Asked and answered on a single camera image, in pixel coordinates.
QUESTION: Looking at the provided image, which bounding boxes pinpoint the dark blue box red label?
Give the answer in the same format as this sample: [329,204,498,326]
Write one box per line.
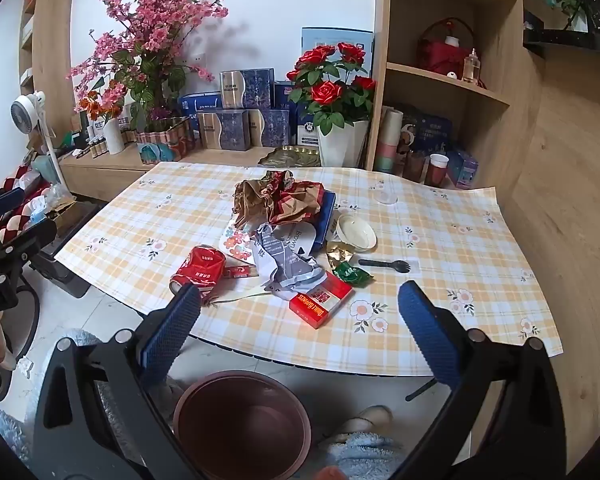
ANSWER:
[274,80,301,111]

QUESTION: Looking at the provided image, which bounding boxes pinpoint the row of small brown bottles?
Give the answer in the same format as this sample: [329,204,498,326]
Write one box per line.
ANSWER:
[79,139,112,160]

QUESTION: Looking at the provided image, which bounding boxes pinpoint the black crate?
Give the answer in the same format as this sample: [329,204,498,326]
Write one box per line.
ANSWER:
[30,245,92,299]

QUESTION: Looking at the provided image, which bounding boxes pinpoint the white flower pot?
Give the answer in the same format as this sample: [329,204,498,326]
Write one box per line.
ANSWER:
[316,120,370,168]

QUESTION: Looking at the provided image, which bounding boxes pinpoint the cardboard box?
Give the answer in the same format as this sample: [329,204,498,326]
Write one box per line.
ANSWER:
[47,197,88,226]

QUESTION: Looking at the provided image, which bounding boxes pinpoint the crushed red soda can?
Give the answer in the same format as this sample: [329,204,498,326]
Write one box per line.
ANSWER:
[169,245,227,297]

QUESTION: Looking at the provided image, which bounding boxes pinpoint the dark blue picture box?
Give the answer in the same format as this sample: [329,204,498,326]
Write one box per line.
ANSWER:
[405,110,453,156]

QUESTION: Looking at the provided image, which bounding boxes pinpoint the white blue carton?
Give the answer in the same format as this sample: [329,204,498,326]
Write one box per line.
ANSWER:
[296,110,321,146]

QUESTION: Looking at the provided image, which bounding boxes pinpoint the white vase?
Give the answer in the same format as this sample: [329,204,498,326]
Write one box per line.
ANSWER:
[102,117,126,156]

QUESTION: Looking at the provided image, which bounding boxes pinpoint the brown plastic bin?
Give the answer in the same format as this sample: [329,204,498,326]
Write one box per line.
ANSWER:
[172,370,313,480]

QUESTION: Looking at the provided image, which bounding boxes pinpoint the stack of pastel cups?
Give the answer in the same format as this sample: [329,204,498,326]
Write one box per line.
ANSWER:
[372,106,406,175]

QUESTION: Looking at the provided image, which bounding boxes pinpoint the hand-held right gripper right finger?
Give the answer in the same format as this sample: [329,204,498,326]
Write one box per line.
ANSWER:
[397,280,566,480]

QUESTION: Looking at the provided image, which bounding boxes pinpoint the black plastic spork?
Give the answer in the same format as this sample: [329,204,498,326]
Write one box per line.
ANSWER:
[358,257,412,275]

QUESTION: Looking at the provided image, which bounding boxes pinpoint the brown red paper bag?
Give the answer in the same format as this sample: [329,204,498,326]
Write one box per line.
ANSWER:
[232,170,326,228]

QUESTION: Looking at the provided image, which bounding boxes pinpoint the purple box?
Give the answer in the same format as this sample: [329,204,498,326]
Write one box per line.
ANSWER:
[447,150,480,190]

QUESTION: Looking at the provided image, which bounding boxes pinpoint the green snack packet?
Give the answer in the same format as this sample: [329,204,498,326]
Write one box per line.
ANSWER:
[331,261,374,288]

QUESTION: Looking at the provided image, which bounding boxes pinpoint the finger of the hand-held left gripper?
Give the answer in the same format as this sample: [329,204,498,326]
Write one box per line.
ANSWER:
[0,187,27,218]
[7,219,59,263]

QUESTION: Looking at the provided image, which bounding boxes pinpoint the pink blossom plant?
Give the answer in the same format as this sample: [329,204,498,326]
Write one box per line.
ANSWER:
[67,0,229,131]

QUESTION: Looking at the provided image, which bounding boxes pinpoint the wooden shelf unit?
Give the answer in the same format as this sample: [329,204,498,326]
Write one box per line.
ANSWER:
[365,0,546,191]

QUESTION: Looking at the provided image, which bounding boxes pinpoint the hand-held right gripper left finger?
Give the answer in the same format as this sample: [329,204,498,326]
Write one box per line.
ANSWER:
[32,282,203,480]

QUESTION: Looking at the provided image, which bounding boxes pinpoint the red rose plant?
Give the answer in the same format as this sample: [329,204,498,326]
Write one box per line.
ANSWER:
[286,42,377,136]

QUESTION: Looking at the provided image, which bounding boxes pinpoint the wooden low cabinet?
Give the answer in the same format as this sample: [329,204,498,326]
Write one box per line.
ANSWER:
[60,147,261,201]

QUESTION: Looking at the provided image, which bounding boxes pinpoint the striped tin planter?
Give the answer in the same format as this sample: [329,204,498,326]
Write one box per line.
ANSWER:
[134,116,191,165]

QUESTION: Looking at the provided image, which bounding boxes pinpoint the grey white packaging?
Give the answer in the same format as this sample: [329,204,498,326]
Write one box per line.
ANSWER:
[250,222,326,296]

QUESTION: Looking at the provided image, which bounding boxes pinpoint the black shelf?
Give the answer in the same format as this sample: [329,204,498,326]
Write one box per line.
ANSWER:
[522,10,600,61]

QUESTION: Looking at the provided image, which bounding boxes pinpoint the floral printed paper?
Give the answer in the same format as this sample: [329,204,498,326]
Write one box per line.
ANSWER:
[221,225,256,261]

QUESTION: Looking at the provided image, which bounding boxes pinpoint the flat blue carton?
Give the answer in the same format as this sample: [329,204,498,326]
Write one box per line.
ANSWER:
[179,91,226,117]

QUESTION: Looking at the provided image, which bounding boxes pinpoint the beige slipper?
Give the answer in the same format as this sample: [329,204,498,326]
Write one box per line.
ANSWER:
[337,405,393,443]

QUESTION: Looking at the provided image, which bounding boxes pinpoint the orange flowers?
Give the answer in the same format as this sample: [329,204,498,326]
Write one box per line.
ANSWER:
[77,91,113,121]

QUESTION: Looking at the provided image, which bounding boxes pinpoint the white round lid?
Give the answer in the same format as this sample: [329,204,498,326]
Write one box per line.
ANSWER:
[332,214,378,253]

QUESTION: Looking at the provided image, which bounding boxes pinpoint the red cigarette pack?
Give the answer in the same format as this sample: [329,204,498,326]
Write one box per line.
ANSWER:
[289,271,355,330]

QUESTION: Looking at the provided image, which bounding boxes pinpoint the red white checked cloth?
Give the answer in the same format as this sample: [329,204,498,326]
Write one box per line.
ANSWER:
[0,165,51,251]

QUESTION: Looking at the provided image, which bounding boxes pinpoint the large blue box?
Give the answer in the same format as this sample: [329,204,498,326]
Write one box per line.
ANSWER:
[317,191,337,251]

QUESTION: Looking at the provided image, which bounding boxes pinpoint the yellow checked floral tablecloth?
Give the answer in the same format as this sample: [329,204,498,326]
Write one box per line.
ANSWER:
[55,160,565,376]

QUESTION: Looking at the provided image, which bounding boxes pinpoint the blue gold gift box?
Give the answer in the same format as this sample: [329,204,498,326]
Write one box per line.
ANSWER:
[196,109,251,152]
[220,68,276,111]
[247,108,293,148]

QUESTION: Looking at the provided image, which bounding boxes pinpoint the gold foil wrapper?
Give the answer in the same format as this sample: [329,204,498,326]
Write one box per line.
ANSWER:
[326,241,356,263]

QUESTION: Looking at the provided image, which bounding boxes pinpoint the gold tray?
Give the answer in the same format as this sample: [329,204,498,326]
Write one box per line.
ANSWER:
[257,144,322,168]

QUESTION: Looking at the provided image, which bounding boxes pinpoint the red basket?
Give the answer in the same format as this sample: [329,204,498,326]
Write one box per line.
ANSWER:
[417,19,476,73]

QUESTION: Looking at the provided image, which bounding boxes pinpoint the brown cup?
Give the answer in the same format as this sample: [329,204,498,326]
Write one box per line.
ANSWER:
[404,152,427,183]

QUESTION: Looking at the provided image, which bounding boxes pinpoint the red cup white rim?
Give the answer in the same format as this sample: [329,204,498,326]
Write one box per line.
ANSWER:
[425,154,450,188]

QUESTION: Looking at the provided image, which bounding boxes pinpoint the white desk fan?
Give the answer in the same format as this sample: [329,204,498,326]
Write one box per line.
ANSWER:
[11,91,68,196]

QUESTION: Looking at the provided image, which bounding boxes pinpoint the fuzzy grey blue pants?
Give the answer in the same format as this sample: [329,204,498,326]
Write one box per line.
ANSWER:
[325,430,411,480]

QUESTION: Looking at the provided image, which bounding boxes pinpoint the clear perfume bottle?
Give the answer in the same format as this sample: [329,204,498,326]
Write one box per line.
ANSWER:
[462,48,481,83]

